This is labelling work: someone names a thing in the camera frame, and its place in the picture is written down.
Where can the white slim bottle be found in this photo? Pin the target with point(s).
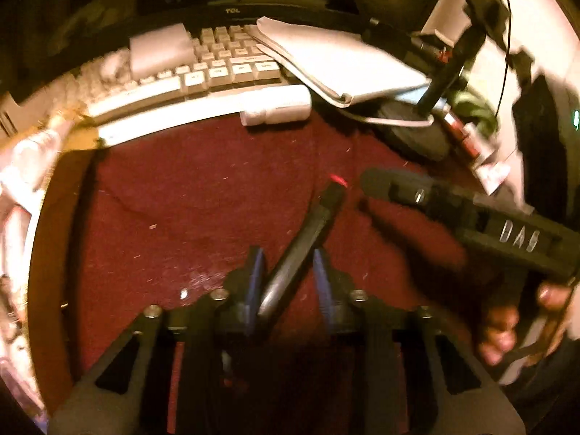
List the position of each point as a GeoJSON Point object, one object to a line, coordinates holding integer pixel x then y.
{"type": "Point", "coordinates": [281, 111]}

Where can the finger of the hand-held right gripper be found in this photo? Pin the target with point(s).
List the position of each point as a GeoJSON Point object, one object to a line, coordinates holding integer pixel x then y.
{"type": "Point", "coordinates": [398, 190]}

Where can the white box with gold edge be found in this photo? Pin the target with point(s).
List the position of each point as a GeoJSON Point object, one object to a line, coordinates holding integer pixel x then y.
{"type": "Point", "coordinates": [79, 140]}

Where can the white box on keyboard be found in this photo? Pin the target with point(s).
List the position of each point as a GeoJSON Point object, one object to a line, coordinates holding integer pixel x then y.
{"type": "Point", "coordinates": [158, 50]}

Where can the black pen with red tip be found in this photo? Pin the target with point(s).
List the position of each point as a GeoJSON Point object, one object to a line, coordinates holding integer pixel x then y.
{"type": "Point", "coordinates": [299, 244]}

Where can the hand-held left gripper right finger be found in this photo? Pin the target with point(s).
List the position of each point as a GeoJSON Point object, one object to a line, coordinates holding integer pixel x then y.
{"type": "Point", "coordinates": [324, 290]}

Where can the green white cloth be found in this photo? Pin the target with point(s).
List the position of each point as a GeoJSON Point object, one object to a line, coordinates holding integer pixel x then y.
{"type": "Point", "coordinates": [475, 113]}

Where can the dark red tablecloth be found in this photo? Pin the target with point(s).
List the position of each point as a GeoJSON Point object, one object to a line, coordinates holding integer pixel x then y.
{"type": "Point", "coordinates": [181, 199]}

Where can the white notebook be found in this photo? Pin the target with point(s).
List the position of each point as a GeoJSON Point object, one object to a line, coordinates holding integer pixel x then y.
{"type": "Point", "coordinates": [340, 59]}

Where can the person's right hand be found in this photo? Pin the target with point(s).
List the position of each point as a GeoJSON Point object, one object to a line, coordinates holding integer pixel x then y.
{"type": "Point", "coordinates": [498, 335]}

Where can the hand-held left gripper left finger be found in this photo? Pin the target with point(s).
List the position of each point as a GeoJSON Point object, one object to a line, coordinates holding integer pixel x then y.
{"type": "Point", "coordinates": [257, 290]}

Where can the white red printed packet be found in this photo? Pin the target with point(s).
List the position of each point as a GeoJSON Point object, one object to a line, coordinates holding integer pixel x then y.
{"type": "Point", "coordinates": [491, 176]}

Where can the white keyboard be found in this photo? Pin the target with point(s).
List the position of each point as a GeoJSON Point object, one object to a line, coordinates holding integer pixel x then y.
{"type": "Point", "coordinates": [204, 79]}

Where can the black light stand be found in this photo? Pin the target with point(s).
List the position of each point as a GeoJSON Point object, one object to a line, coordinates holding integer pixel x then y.
{"type": "Point", "coordinates": [417, 138]}

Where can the small red bottle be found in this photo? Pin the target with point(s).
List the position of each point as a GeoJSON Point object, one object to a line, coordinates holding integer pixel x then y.
{"type": "Point", "coordinates": [462, 138]}

